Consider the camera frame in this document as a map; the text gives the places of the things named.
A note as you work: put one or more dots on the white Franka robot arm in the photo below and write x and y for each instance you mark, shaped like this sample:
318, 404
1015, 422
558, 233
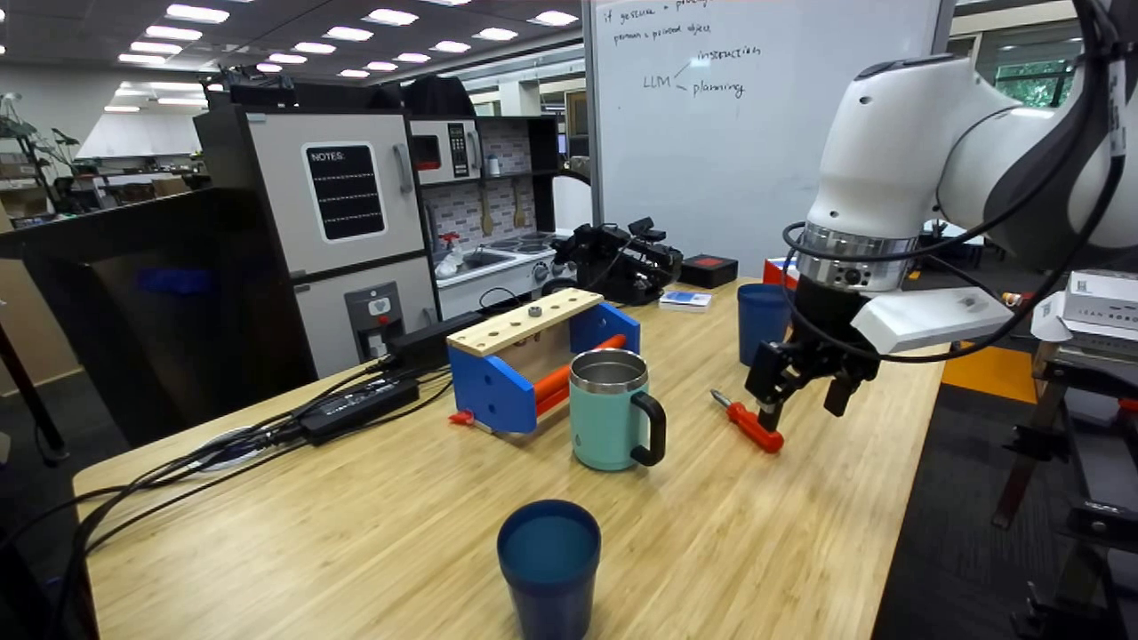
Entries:
899, 142

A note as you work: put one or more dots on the flat black power adapter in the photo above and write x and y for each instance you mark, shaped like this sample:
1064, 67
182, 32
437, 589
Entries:
358, 408

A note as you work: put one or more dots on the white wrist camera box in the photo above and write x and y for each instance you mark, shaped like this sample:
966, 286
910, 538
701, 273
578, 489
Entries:
910, 322

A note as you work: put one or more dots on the orange learning library box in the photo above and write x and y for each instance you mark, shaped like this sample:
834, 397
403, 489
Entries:
775, 274

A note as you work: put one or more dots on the blue wooden toy tool box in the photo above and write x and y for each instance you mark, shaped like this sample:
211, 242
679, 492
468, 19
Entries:
493, 397

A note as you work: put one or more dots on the black panel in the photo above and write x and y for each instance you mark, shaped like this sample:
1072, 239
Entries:
152, 322

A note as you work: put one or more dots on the thick black power brick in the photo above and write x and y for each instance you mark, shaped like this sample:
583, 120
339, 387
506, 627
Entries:
430, 342

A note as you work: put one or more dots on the white toy fridge cabinet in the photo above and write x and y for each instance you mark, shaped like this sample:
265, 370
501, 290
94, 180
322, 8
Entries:
358, 295

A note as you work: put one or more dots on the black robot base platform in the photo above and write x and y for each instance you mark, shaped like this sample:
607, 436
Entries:
1104, 473

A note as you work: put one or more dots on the black device with red top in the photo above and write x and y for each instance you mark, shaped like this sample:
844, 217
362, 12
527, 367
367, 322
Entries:
710, 273

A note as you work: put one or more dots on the white equipment box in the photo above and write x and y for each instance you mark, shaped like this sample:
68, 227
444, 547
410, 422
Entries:
1097, 306

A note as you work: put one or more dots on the green potted plant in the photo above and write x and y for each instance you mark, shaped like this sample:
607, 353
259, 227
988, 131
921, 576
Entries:
30, 135

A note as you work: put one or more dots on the blue white packet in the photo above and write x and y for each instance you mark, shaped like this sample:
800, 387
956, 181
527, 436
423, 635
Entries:
682, 300

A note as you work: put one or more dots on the dark blue plastic cup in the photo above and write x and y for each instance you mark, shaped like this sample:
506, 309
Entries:
763, 326
550, 582

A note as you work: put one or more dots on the white whiteboard panel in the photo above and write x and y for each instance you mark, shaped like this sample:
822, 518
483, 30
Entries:
712, 180

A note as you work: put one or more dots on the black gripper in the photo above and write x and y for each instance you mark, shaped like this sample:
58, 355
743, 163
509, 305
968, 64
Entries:
822, 322

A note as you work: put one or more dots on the teal steel mug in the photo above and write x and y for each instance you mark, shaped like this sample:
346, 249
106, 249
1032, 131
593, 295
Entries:
607, 427

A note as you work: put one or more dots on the white toy microwave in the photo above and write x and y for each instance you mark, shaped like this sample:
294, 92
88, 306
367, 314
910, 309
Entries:
441, 152

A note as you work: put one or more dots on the black clamp tool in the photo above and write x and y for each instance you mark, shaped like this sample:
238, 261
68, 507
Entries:
623, 263

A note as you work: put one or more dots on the white toy kitchen counter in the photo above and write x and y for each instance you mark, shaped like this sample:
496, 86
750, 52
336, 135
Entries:
493, 280

